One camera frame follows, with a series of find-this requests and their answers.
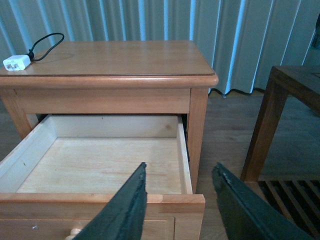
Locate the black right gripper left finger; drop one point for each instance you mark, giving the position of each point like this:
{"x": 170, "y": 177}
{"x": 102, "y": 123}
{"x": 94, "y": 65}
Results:
{"x": 123, "y": 216}

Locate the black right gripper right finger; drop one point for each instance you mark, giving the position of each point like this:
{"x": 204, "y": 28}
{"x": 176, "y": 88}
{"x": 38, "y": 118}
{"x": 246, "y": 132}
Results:
{"x": 245, "y": 215}

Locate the wooden drawer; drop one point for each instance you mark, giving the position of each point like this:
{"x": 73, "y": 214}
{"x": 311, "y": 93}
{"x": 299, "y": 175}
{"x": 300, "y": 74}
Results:
{"x": 66, "y": 170}

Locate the white charger with black cable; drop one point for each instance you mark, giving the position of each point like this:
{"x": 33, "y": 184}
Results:
{"x": 21, "y": 62}

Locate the dark wooden side table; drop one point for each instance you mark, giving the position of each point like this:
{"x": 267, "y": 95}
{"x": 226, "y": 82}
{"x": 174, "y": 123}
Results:
{"x": 283, "y": 160}

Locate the wooden nightstand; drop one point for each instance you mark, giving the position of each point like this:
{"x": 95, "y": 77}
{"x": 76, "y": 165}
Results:
{"x": 114, "y": 77}

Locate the grey-white pleated curtain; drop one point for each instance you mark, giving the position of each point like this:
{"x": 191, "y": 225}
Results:
{"x": 240, "y": 39}

